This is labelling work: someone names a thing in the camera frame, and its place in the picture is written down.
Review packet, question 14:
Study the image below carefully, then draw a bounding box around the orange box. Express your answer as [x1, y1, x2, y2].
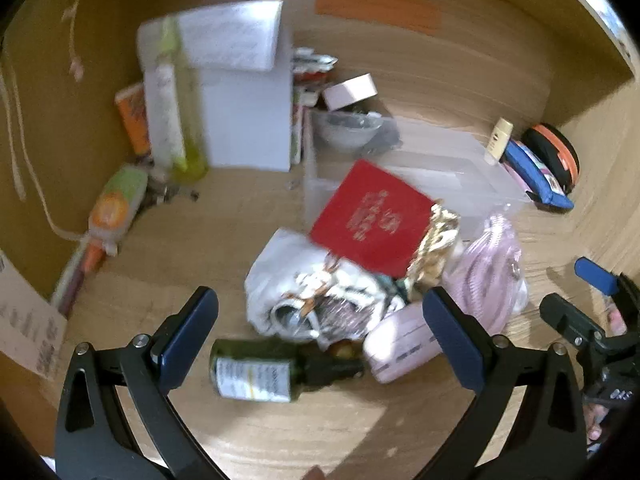
[114, 84, 152, 157]

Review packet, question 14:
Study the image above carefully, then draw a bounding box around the glass bowl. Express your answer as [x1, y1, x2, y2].
[312, 110, 397, 152]

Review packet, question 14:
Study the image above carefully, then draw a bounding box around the wooden desktop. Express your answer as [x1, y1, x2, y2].
[45, 45, 626, 480]

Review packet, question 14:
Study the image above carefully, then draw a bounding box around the yellow green liquid bottle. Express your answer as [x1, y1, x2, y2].
[154, 16, 209, 184]

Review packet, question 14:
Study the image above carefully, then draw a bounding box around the dark green bottle white label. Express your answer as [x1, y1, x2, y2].
[210, 339, 366, 404]

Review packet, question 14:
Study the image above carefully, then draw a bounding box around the pink white round device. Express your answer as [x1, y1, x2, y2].
[362, 304, 442, 385]

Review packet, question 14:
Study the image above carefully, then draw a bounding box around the dark metal clip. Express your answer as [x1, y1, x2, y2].
[142, 180, 201, 207]

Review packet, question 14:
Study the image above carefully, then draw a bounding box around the green orange tube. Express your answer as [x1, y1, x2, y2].
[87, 165, 149, 247]

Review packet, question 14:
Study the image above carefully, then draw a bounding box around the black orange round case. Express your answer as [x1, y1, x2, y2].
[522, 123, 581, 194]

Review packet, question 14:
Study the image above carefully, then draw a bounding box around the large white box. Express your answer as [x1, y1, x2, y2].
[137, 0, 294, 172]

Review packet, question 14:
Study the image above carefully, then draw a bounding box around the gold foil packet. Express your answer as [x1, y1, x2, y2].
[406, 201, 462, 292]

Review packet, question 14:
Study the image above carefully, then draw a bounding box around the orange pen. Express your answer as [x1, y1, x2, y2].
[52, 236, 109, 312]

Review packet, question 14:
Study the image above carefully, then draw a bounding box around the clear plastic storage bin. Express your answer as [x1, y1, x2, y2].
[301, 109, 532, 242]

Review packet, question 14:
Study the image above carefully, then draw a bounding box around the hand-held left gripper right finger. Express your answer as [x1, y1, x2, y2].
[422, 287, 587, 480]

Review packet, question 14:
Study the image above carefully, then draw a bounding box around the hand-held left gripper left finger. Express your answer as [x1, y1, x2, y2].
[54, 286, 231, 480]

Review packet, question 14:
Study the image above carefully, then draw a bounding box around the cream tube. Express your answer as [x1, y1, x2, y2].
[483, 117, 515, 165]

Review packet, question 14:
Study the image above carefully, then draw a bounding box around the white cloth drawstring bag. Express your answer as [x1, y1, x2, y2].
[244, 229, 403, 347]

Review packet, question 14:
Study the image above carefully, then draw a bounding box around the small pale pink box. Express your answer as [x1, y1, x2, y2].
[322, 73, 379, 112]

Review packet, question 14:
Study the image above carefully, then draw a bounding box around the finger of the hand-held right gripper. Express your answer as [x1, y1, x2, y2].
[574, 256, 640, 318]
[540, 294, 608, 348]

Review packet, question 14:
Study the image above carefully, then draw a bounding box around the red booklet with gold print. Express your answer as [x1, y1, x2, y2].
[309, 159, 437, 279]

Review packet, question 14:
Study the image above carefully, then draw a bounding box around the printed paper sheet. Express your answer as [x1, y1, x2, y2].
[0, 249, 69, 377]

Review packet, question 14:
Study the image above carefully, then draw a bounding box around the white cord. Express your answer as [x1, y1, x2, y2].
[0, 57, 81, 243]

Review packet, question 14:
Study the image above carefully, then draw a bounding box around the orange paper note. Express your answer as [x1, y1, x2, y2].
[314, 0, 444, 37]

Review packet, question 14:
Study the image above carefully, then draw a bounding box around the person's right hand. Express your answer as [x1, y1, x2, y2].
[582, 307, 632, 456]

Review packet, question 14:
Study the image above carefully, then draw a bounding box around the pink knit pouch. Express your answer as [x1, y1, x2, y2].
[444, 214, 530, 332]

